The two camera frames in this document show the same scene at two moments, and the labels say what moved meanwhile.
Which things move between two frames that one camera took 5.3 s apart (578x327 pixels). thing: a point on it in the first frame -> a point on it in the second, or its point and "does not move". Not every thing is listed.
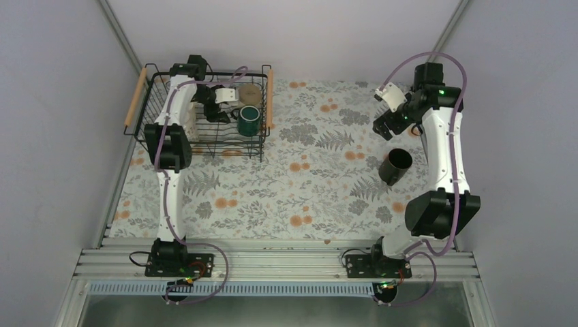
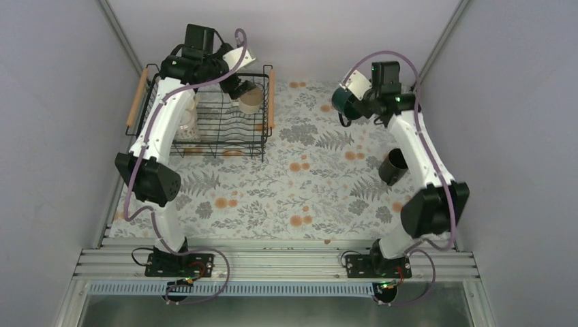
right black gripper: (384, 131) -> (367, 112)
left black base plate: (180, 265) does not move
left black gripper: (208, 111) -> (227, 86)
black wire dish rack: (234, 112) does not move
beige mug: (249, 94) does not move
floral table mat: (320, 177) does not move
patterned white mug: (190, 127) does not move
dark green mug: (248, 120) -> (347, 105)
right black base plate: (377, 266) does not move
